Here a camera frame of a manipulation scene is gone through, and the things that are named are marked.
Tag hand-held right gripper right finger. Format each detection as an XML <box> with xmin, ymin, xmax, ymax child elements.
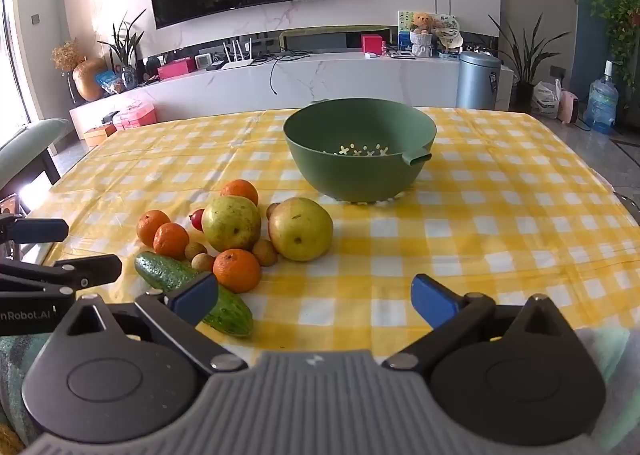
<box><xmin>382</xmin><ymin>273</ymin><xmax>579</xmax><ymax>376</ymax></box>

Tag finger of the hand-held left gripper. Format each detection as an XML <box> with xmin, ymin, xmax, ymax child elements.
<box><xmin>0</xmin><ymin>255</ymin><xmax>123</xmax><ymax>298</ymax></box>
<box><xmin>0</xmin><ymin>216</ymin><xmax>70</xmax><ymax>245</ymax></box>

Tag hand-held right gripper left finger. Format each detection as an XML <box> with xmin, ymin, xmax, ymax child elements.
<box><xmin>52</xmin><ymin>272</ymin><xmax>248</xmax><ymax>375</ymax></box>

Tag green cucumber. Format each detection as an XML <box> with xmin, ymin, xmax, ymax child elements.
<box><xmin>134</xmin><ymin>251</ymin><xmax>254</xmax><ymax>338</ymax></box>

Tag orange tangerine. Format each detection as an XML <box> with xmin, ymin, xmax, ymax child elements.
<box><xmin>220</xmin><ymin>179</ymin><xmax>260</xmax><ymax>208</ymax></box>
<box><xmin>137</xmin><ymin>210</ymin><xmax>172</xmax><ymax>247</ymax></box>
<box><xmin>153</xmin><ymin>223</ymin><xmax>191</xmax><ymax>261</ymax></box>
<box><xmin>213</xmin><ymin>248</ymin><xmax>262</xmax><ymax>294</ymax></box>

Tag yellow-green pear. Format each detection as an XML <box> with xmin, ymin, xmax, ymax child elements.
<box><xmin>201</xmin><ymin>196</ymin><xmax>262</xmax><ymax>253</ymax></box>

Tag reddish yellow pear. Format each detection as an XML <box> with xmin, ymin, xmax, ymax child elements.
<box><xmin>268</xmin><ymin>197</ymin><xmax>334</xmax><ymax>263</ymax></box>

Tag green bowl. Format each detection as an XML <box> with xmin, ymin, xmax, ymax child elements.
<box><xmin>283</xmin><ymin>104</ymin><xmax>438</xmax><ymax>203</ymax></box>

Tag green patterned cloth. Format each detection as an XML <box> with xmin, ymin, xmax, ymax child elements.
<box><xmin>0</xmin><ymin>332</ymin><xmax>56</xmax><ymax>455</ymax></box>

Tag yellow checkered tablecloth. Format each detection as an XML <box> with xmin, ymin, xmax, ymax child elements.
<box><xmin>15</xmin><ymin>107</ymin><xmax>640</xmax><ymax>366</ymax></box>

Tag green cushioned chair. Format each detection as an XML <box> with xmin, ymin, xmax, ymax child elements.
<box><xmin>0</xmin><ymin>118</ymin><xmax>70</xmax><ymax>190</ymax></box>

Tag brown box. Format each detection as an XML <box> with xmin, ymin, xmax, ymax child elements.
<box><xmin>82</xmin><ymin>123</ymin><xmax>118</xmax><ymax>146</ymax></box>

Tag pink storage box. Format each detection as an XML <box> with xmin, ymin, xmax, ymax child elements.
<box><xmin>112</xmin><ymin>101</ymin><xmax>156</xmax><ymax>132</ymax></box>

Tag brown round vase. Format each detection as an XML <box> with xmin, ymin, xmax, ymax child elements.
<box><xmin>72</xmin><ymin>57</ymin><xmax>108</xmax><ymax>102</ymax></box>

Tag blue snack bag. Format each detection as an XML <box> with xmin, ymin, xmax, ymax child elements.
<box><xmin>95</xmin><ymin>70</ymin><xmax>126</xmax><ymax>96</ymax></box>

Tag dried yellow flowers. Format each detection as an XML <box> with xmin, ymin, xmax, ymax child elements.
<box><xmin>51</xmin><ymin>39</ymin><xmax>86</xmax><ymax>73</ymax></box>

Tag long-leaf plant in glass vase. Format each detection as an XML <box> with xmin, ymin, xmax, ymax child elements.
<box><xmin>97</xmin><ymin>9</ymin><xmax>147</xmax><ymax>88</ymax></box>

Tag magenta box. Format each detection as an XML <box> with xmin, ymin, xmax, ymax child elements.
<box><xmin>157</xmin><ymin>58</ymin><xmax>196</xmax><ymax>80</ymax></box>

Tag grey-blue trash can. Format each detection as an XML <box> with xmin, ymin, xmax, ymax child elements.
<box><xmin>456</xmin><ymin>51</ymin><xmax>502</xmax><ymax>110</ymax></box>

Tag white plastic bag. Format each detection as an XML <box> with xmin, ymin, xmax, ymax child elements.
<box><xmin>531</xmin><ymin>80</ymin><xmax>562</xmax><ymax>118</ymax></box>

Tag white marble TV cabinet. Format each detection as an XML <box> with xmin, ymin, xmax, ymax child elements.
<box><xmin>68</xmin><ymin>52</ymin><xmax>513</xmax><ymax>140</ymax></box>

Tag white router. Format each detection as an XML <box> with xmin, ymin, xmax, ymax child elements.
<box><xmin>221</xmin><ymin>37</ymin><xmax>256</xmax><ymax>70</ymax></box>

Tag pink heater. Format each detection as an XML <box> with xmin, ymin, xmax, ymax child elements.
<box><xmin>557</xmin><ymin>89</ymin><xmax>580</xmax><ymax>124</ymax></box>

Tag long-leaf plant in black pot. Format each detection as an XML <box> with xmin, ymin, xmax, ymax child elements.
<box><xmin>487</xmin><ymin>12</ymin><xmax>558</xmax><ymax>113</ymax></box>

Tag blue water jug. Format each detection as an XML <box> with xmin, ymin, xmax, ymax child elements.
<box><xmin>586</xmin><ymin>60</ymin><xmax>620</xmax><ymax>136</ymax></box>

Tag round paper fan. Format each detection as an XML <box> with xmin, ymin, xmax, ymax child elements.
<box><xmin>434</xmin><ymin>15</ymin><xmax>463</xmax><ymax>52</ymax></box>

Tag brown teddy bear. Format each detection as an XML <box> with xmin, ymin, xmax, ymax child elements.
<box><xmin>410</xmin><ymin>12</ymin><xmax>435</xmax><ymax>58</ymax></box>

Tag small painted picture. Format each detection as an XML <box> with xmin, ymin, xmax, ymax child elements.
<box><xmin>397</xmin><ymin>11</ymin><xmax>416</xmax><ymax>46</ymax></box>

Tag bushy green pothos plant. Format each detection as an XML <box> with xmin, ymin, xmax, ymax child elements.
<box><xmin>590</xmin><ymin>0</ymin><xmax>640</xmax><ymax>106</ymax></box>

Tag black cable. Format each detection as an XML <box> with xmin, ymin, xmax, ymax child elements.
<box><xmin>270</xmin><ymin>51</ymin><xmax>313</xmax><ymax>96</ymax></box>

